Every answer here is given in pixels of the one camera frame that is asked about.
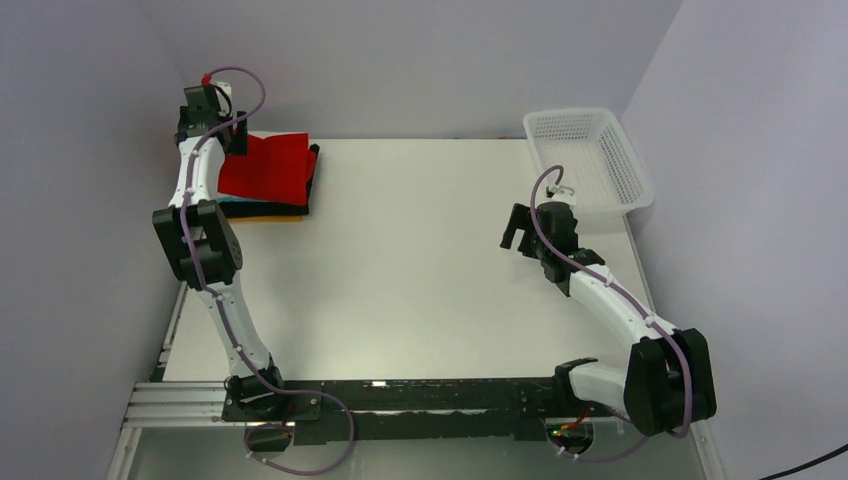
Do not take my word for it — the red t-shirt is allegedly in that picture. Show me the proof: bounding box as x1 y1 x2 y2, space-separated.
218 132 318 207

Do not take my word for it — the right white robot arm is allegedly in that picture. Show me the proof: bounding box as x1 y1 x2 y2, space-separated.
236 139 715 440

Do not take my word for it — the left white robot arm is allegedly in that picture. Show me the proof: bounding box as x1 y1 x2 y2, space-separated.
152 80 288 420

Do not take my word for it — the teal folded t-shirt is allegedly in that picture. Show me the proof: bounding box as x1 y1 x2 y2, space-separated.
217 195 252 203

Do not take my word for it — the black folded t-shirt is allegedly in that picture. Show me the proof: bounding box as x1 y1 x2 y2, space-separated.
219 144 320 217

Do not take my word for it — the white plastic basket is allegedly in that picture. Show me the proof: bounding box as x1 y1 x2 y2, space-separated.
523 107 655 218

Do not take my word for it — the yellow folded t-shirt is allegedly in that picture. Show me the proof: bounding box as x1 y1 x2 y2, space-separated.
227 216 303 224

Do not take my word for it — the aluminium frame rail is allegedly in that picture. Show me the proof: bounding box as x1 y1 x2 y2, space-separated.
123 381 226 428

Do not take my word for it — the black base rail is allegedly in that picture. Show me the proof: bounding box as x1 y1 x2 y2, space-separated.
221 377 610 446

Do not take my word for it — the black floor cable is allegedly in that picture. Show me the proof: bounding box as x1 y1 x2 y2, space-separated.
758 451 848 480

